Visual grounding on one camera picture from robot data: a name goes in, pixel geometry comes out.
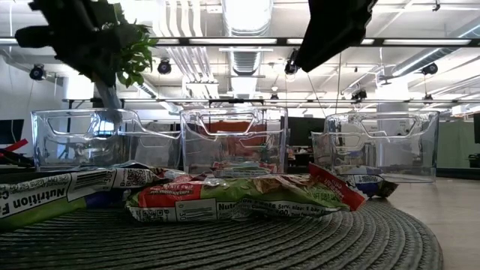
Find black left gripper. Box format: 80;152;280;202
14;0;142;89

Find green partition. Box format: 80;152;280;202
436;120;480;170

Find green leafy indoor tree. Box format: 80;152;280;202
108;2;159;90

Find black monitor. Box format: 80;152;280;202
280;115;327;148
0;118;25;146

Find red strap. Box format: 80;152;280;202
0;138;29;153

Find black metal rig frame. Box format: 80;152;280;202
0;36;480;48

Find silver ventilation duct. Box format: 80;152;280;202
220;0;275;76

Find clear plastic bin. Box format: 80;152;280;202
179;106;289;176
31;107;182;172
310;110;440;184

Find thin hanging cable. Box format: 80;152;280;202
334;52;344;112

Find round grey woven placemat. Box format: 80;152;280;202
0;200;446;270

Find red and green granola bar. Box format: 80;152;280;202
211;160;279;179
125;163;369;225

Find red orange panel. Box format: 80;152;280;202
202;120;268;161

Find thin black horizontal rail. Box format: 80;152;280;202
61;97;480;104

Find white green snack bag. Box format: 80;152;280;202
0;161;187;231

